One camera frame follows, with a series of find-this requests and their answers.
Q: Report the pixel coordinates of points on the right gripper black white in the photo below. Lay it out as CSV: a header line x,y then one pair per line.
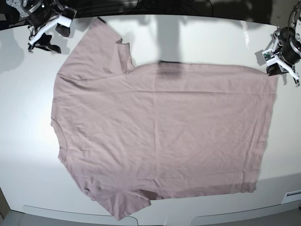
x,y
41,12

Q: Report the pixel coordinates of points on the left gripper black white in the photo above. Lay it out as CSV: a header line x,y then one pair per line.
x,y
288,49

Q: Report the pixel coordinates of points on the pink T-shirt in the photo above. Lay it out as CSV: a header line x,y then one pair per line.
x,y
129,135

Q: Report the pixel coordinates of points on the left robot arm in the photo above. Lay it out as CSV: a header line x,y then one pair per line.
x,y
294,21

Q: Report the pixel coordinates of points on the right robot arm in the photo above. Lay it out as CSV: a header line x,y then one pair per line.
x,y
20,10

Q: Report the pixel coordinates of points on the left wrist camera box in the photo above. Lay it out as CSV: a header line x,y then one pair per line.
x,y
269,57

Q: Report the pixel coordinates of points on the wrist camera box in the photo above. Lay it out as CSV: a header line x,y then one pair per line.
x,y
269,57
66,17

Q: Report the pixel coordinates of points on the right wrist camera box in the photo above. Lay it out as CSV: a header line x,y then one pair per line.
x,y
66,17

